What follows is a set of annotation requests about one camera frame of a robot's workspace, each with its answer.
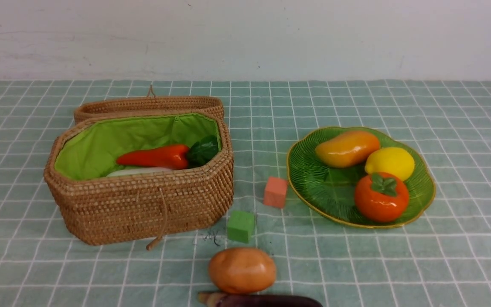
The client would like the woven wicker basket green lining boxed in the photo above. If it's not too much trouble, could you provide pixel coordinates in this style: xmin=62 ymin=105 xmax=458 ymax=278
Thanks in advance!
xmin=43 ymin=110 xmax=234 ymax=249

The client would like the green checkered tablecloth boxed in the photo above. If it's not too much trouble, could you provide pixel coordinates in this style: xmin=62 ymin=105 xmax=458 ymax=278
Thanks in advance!
xmin=0 ymin=80 xmax=491 ymax=307

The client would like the green glass leaf plate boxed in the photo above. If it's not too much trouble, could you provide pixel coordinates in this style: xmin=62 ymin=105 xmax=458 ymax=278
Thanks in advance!
xmin=287 ymin=126 xmax=436 ymax=229

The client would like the orange carrot with green leaves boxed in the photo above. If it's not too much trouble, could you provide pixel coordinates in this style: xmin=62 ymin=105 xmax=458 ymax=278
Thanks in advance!
xmin=116 ymin=135 xmax=220 ymax=170

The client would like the orange foam cube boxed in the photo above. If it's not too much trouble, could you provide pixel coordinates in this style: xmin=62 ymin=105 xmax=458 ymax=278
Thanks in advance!
xmin=263 ymin=176 xmax=288 ymax=209

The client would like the white radish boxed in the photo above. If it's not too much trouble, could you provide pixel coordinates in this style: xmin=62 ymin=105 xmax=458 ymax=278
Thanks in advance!
xmin=105 ymin=167 xmax=174 ymax=177

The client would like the woven wicker basket lid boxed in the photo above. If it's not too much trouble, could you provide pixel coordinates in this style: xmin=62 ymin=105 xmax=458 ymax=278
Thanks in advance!
xmin=73 ymin=86 xmax=225 ymax=124

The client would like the orange yellow mango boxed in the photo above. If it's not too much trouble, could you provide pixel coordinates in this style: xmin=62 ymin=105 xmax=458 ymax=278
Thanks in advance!
xmin=315 ymin=130 xmax=381 ymax=168

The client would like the purple eggplant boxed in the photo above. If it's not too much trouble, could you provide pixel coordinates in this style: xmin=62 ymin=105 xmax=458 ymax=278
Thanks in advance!
xmin=197 ymin=291 xmax=322 ymax=307

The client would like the yellow lemon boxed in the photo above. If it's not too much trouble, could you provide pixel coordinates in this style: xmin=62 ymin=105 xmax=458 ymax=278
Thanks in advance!
xmin=364 ymin=147 xmax=416 ymax=181

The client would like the brown potato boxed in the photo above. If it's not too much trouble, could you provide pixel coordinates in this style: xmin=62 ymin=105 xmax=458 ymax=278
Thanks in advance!
xmin=208 ymin=247 xmax=277 ymax=295

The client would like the green foam cube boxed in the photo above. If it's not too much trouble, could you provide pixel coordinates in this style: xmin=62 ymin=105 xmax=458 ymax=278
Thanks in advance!
xmin=226 ymin=210 xmax=255 ymax=243

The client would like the orange persimmon green calyx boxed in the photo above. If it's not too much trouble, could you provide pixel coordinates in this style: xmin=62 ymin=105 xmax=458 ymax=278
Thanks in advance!
xmin=353 ymin=172 xmax=410 ymax=223

